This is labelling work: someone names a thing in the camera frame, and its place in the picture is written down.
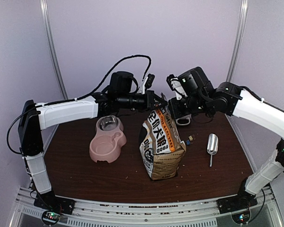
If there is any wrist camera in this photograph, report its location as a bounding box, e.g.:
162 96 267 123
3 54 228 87
138 74 155 95
166 74 187 100

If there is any right aluminium frame post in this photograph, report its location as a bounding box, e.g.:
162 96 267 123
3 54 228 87
226 0 249 82

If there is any front aluminium rail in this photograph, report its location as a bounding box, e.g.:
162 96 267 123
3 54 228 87
7 186 284 227

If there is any metal scoop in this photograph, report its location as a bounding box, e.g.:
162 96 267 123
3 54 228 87
207 133 219 167

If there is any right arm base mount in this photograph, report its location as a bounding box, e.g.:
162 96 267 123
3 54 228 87
217 178 258 225

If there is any pink double pet bowl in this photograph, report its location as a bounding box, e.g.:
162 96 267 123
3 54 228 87
89 118 127 163

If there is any aluminium frame post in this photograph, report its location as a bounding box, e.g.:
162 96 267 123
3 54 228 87
226 0 249 82
40 0 68 99

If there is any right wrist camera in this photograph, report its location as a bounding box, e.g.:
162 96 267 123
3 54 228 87
166 74 187 100

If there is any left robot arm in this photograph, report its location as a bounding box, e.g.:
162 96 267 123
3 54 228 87
18 71 167 210

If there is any left black braided cable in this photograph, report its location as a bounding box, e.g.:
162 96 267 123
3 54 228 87
6 55 152 156

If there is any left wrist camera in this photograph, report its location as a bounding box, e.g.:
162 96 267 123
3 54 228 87
138 74 155 95

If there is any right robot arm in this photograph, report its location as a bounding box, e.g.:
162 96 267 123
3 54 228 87
167 67 284 209

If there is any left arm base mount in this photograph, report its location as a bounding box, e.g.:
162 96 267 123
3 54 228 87
34 190 75 227

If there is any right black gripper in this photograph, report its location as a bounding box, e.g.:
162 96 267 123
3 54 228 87
168 96 210 120

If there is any patterned ceramic mug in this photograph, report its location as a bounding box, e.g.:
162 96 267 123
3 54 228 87
175 114 192 126

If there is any dog food bag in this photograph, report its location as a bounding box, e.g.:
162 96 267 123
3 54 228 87
139 106 186 181

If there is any left aluminium frame post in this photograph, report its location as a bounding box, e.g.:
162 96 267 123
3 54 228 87
40 0 68 99

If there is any steel bowl insert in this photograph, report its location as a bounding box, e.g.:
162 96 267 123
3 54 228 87
98 115 119 131

